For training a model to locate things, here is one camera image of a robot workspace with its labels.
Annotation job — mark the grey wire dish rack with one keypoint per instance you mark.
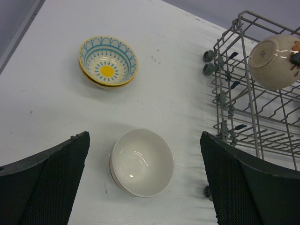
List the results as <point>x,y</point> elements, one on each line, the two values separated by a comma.
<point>263,122</point>

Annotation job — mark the yellow checked bowl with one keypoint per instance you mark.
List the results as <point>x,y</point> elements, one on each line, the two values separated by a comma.
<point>108,61</point>

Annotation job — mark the beige bowl orange flower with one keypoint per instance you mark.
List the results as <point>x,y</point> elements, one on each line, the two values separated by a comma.
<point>274,63</point>

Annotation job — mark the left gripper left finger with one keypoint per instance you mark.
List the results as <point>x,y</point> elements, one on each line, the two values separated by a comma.
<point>41,189</point>

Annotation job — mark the beige bowl small flowers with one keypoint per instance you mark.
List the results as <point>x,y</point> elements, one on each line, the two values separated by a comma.
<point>143,162</point>

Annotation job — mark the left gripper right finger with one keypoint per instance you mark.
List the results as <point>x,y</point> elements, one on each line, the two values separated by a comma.
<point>247,190</point>

